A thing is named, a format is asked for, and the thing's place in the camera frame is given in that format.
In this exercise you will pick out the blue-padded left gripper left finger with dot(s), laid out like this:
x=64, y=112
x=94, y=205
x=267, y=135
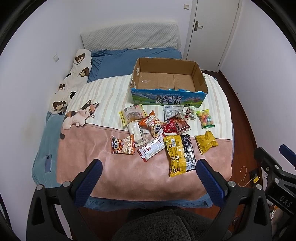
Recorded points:
x=43, y=220

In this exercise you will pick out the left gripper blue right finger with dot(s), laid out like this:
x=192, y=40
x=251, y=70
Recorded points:
x=286, y=152

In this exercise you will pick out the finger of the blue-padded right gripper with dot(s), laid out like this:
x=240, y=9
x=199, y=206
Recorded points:
x=254, y=222

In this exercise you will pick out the yellow snack packet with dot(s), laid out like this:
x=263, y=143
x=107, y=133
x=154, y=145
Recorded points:
x=206, y=142

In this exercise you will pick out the yellow black noodle packet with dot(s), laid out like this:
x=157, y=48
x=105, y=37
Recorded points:
x=181, y=153

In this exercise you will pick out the colourful candy ball bag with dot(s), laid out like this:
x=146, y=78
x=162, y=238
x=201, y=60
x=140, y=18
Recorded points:
x=205, y=118

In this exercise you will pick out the small cream cartoon packet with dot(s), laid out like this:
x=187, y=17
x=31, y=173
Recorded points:
x=189, y=113

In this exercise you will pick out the dark red snack packet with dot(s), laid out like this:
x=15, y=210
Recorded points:
x=180, y=125

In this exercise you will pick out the orange raccoon snack bag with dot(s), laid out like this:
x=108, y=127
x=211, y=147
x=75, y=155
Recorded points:
x=123, y=146

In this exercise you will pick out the white red snack bar packet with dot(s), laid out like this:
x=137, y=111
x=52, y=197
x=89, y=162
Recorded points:
x=152, y=148

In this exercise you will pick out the silver grey snack packet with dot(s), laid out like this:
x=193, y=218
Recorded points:
x=172, y=111

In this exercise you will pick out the white clear pastry packet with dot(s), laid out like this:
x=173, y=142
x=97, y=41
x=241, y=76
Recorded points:
x=139, y=136

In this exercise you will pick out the orange panda snack bag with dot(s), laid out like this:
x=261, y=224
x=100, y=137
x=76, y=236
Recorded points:
x=153, y=124

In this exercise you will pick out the yellow-edged clear snack packet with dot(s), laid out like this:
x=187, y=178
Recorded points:
x=132, y=113

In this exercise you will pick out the blue smartphone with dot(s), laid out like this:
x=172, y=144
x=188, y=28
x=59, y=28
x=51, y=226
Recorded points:
x=48, y=163

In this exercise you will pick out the dark fuzzy garment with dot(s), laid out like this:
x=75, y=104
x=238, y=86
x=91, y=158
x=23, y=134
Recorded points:
x=164, y=223

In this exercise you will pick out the white door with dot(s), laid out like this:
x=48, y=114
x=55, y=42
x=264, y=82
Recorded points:
x=208, y=46

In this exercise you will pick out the blue printed cardboard milk box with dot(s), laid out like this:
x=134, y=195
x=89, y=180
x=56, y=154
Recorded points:
x=164, y=81

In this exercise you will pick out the bear print pillow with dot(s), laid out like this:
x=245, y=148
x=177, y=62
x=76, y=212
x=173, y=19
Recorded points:
x=74, y=81

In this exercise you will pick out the blue bed sheet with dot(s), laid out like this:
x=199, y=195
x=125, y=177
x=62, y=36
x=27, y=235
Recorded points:
x=99, y=102

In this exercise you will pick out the grey padded headboard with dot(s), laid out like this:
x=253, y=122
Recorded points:
x=133, y=36

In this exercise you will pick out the metal door handle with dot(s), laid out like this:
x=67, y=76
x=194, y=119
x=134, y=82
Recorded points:
x=197, y=26

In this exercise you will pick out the white wall socket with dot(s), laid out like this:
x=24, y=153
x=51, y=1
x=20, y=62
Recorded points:
x=56, y=58

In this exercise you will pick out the white wall switch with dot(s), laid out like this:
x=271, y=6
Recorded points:
x=186, y=6

